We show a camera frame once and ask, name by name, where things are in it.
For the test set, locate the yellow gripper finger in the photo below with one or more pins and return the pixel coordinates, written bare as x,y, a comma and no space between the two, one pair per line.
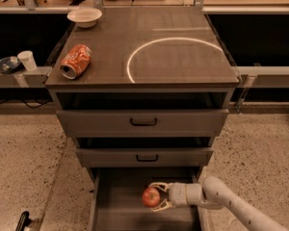
164,187
164,205

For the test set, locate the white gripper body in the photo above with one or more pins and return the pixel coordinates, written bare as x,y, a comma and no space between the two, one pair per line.
177,193

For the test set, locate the red apple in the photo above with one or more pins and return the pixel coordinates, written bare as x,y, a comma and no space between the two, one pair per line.
151,197

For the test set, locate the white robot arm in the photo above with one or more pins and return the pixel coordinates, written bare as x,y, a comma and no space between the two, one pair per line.
213,193

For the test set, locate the bottom grey drawer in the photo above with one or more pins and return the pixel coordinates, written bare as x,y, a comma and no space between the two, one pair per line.
117,200

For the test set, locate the grey drawer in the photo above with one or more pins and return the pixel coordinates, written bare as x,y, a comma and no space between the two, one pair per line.
118,115
144,152
117,200

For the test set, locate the middle grey drawer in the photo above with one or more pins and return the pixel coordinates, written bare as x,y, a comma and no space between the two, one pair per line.
144,152

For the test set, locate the grey drawer cabinet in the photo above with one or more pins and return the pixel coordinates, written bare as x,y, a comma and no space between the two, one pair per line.
149,50

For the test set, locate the top grey drawer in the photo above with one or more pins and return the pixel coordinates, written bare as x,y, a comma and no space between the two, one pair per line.
118,115

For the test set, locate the crushed orange soda can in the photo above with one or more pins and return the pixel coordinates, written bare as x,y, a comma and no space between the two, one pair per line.
76,61

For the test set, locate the white ceramic bowl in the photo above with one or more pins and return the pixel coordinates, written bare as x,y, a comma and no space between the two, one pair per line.
85,17

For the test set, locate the white paper cup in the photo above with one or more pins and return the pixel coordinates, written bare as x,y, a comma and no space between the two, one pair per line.
27,59

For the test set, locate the dark blue bowl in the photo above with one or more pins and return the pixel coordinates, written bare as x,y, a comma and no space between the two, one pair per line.
9,65

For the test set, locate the black handle on floor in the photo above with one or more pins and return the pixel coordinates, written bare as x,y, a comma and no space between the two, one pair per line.
23,222

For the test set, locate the metal shelf rail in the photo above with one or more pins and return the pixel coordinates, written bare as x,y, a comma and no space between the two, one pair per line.
26,79

